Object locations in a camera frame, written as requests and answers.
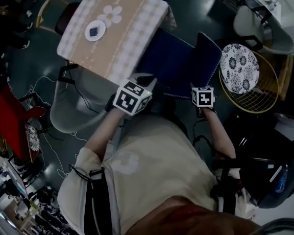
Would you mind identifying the person's black shoe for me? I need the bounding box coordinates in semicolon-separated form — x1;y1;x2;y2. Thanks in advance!
150;98;178;118

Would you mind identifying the person's torso in white shirt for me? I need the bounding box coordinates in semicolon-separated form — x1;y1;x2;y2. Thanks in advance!
56;116;248;235

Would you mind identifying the black cable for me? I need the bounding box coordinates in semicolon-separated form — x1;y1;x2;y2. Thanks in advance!
68;70;100;115

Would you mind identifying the blue chair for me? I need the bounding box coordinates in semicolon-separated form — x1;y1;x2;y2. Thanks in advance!
137;28;222;99

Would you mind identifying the white cable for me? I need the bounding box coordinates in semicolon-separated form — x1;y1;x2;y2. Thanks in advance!
26;76;89;179

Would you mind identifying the black shoulder strap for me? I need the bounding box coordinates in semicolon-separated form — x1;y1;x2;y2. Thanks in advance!
84;169;109;235
217;194;237;215

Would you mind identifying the white round plate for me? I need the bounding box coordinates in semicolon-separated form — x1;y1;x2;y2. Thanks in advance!
84;20;107;42

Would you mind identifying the table with checked tablecloth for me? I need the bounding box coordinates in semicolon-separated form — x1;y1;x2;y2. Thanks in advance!
56;0;177;85

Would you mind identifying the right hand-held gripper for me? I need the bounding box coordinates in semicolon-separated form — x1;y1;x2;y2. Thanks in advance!
191;86;217;118

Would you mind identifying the red armchair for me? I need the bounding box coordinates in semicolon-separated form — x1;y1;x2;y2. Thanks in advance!
0;86;46;160

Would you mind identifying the person's right forearm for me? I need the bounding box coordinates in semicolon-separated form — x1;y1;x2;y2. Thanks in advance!
203;108;237;160

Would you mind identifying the blue water bottle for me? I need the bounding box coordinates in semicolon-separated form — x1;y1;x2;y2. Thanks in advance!
275;165;289;194

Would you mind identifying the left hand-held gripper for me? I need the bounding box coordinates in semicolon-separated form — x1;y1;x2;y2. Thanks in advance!
112;72;158;117

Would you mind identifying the dark seat wooden chair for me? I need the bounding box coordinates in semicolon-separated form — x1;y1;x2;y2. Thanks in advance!
36;0;80;37

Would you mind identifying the yellow wire chair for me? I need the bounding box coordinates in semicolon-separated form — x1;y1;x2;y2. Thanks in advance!
218;44;280;114

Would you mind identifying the floral round cushion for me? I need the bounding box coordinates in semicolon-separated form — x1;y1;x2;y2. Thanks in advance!
219;44;260;94
26;125;41;159

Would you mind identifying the person's left forearm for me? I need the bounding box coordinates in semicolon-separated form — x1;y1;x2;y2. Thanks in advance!
84;110;124;162

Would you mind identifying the black flat device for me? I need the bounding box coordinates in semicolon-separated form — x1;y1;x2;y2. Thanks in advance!
211;155;242;174

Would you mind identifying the black mount with red button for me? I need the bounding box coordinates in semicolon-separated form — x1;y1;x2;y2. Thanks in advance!
210;174;246;201

